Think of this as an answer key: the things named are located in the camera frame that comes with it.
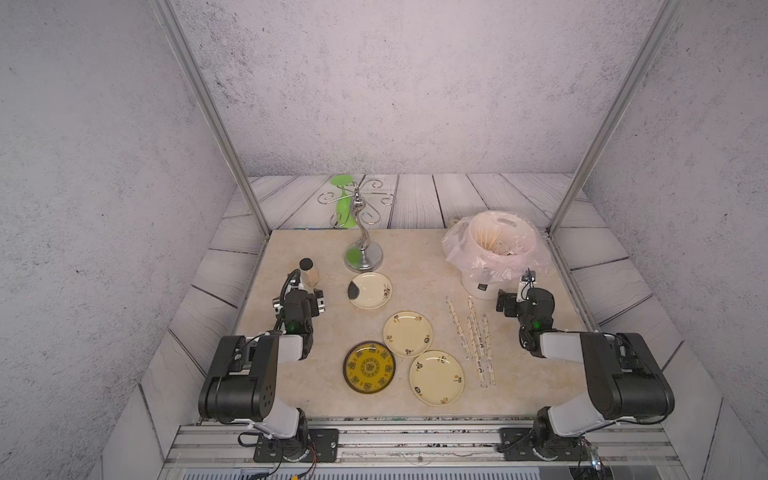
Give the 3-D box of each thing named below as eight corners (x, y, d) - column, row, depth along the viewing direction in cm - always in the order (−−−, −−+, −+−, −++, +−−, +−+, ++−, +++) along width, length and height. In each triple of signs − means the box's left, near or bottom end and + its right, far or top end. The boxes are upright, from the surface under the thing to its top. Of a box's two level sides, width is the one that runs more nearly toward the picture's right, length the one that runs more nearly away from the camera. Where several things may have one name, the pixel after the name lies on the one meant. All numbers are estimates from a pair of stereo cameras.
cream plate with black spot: (346, 309, 101) (345, 306, 99) (350, 276, 110) (349, 272, 108) (392, 309, 101) (392, 305, 99) (392, 276, 110) (392, 272, 108)
